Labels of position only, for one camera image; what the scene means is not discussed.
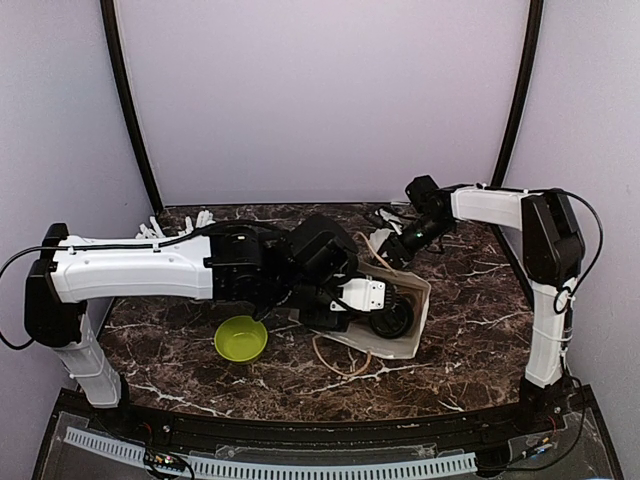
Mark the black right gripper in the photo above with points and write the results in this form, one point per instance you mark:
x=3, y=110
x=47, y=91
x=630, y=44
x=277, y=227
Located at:
x=397, y=250

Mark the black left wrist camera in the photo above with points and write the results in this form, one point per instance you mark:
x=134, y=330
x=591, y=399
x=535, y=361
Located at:
x=322, y=248

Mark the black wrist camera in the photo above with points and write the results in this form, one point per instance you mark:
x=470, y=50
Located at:
x=322, y=248
x=424, y=194

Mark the black corner frame post left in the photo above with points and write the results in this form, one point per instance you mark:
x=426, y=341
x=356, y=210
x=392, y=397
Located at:
x=128, y=109

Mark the lime green bowl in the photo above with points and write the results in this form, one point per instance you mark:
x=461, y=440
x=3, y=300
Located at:
x=241, y=339

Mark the white paper coffee cup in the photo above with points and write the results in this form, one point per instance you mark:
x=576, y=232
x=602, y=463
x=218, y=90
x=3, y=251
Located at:
x=390, y=299

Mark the black front table rail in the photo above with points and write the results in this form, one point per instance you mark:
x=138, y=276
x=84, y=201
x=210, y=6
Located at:
x=484, y=430

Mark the black corner frame post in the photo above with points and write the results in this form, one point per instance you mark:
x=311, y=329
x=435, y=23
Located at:
x=128, y=109
x=521, y=89

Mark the white slotted cable duct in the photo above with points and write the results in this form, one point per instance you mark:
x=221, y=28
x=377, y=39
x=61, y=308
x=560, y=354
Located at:
x=245, y=463

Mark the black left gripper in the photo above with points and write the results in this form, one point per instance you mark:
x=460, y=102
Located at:
x=329, y=322

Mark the brown paper takeout bag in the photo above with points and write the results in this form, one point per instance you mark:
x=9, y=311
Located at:
x=359, y=337

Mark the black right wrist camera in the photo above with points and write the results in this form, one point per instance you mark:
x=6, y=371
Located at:
x=424, y=194

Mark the bundle of white wrapped straws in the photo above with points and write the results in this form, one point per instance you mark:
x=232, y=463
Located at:
x=158, y=228

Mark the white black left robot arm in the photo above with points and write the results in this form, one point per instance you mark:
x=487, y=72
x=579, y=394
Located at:
x=226, y=262

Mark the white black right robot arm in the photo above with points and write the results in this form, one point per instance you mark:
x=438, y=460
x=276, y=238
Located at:
x=552, y=252

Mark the black corner frame post right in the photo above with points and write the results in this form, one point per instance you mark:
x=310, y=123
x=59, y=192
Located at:
x=521, y=89

